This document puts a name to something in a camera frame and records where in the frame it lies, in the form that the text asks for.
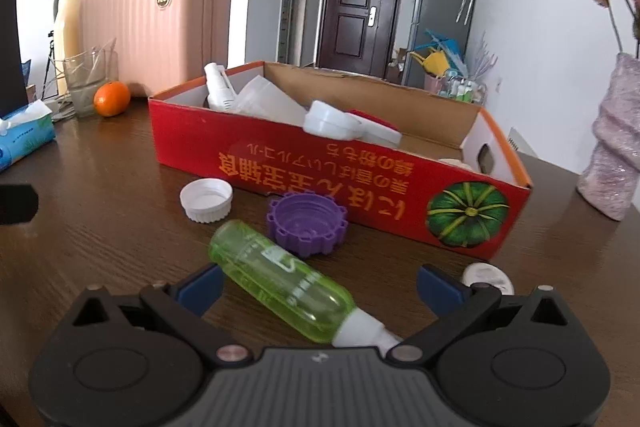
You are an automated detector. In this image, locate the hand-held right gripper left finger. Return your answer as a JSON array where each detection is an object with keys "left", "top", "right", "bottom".
[{"left": 72, "top": 262, "right": 254, "bottom": 371}]

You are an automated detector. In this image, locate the white ridged bottle cap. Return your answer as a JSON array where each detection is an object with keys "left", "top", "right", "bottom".
[{"left": 179, "top": 178, "right": 235, "bottom": 224}]

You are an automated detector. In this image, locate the purple ridged bottle cap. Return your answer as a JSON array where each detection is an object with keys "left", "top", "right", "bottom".
[{"left": 266, "top": 192, "right": 350, "bottom": 258}]

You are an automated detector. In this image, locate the red cardboard box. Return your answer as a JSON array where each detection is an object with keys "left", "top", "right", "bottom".
[{"left": 147, "top": 60, "right": 533, "bottom": 261}]

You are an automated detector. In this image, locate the white leaning board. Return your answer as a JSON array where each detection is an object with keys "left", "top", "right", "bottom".
[{"left": 504, "top": 126, "right": 526, "bottom": 154}]

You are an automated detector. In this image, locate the grey refrigerator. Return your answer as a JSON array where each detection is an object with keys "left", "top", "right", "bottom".
[{"left": 402, "top": 0, "right": 481, "bottom": 91}]

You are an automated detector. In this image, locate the white plastic jar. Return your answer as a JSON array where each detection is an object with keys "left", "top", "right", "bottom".
[{"left": 302, "top": 100, "right": 364, "bottom": 141}]

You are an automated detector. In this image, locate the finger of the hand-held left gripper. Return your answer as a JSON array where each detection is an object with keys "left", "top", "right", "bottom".
[{"left": 0, "top": 184, "right": 40, "bottom": 226}]

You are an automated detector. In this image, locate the metal wire shelf cart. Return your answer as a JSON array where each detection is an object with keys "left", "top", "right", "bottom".
[{"left": 437, "top": 69, "right": 489, "bottom": 106}]

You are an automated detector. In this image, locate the dark brown entrance door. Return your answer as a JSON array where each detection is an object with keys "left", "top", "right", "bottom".
[{"left": 314, "top": 0, "right": 409, "bottom": 74}]

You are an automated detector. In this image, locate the translucent white plastic container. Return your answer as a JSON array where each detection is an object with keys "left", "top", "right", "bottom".
[{"left": 234, "top": 74, "right": 309, "bottom": 128}]

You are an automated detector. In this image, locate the green transparent plastic bottle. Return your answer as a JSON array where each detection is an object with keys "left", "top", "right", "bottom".
[{"left": 208, "top": 219, "right": 404, "bottom": 349}]

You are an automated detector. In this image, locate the white spray bottle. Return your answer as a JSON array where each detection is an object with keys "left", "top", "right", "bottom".
[{"left": 203, "top": 62, "right": 236, "bottom": 112}]

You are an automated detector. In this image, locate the beige thermos jug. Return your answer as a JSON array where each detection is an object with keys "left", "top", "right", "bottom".
[{"left": 52, "top": 0, "right": 99, "bottom": 96}]

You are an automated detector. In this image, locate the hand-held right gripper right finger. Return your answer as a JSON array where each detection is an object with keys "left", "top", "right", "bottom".
[{"left": 390, "top": 264, "right": 569, "bottom": 371}]

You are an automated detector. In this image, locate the orange fruit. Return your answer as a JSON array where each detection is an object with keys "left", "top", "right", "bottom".
[{"left": 93, "top": 80, "right": 132, "bottom": 117}]

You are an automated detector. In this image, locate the pink ribbed suitcase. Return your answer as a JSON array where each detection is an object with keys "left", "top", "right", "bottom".
[{"left": 77, "top": 0, "right": 234, "bottom": 98}]

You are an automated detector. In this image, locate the purple dried flower bunch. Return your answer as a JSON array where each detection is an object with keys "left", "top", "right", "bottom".
[{"left": 467, "top": 31, "right": 499, "bottom": 81}]

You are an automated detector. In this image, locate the blue tissue pack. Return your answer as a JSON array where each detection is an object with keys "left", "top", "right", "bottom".
[{"left": 0, "top": 99, "right": 57, "bottom": 173}]

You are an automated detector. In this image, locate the white round flat lid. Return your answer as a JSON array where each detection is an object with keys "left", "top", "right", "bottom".
[{"left": 460, "top": 261, "right": 515, "bottom": 297}]

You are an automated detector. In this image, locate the black tripod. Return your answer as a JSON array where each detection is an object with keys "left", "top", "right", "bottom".
[{"left": 40, "top": 30, "right": 57, "bottom": 101}]

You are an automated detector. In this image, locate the white bottle with red lid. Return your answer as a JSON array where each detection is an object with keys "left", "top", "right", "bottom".
[{"left": 347, "top": 109, "right": 404, "bottom": 148}]

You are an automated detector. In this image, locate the black monitor screen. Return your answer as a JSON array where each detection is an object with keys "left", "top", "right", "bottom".
[{"left": 0, "top": 0, "right": 29, "bottom": 118}]

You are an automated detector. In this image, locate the yellow plastic toy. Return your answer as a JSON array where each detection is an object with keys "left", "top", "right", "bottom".
[{"left": 407, "top": 47, "right": 451, "bottom": 77}]

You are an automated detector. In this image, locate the clear glass cup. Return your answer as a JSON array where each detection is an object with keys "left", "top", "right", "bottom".
[{"left": 62, "top": 38, "right": 120, "bottom": 118}]

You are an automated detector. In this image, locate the pink textured vase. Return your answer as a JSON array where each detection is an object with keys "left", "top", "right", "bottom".
[{"left": 575, "top": 52, "right": 640, "bottom": 222}]

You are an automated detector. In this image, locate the small white round container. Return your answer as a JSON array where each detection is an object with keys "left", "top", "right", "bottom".
[{"left": 439, "top": 156, "right": 476, "bottom": 171}]

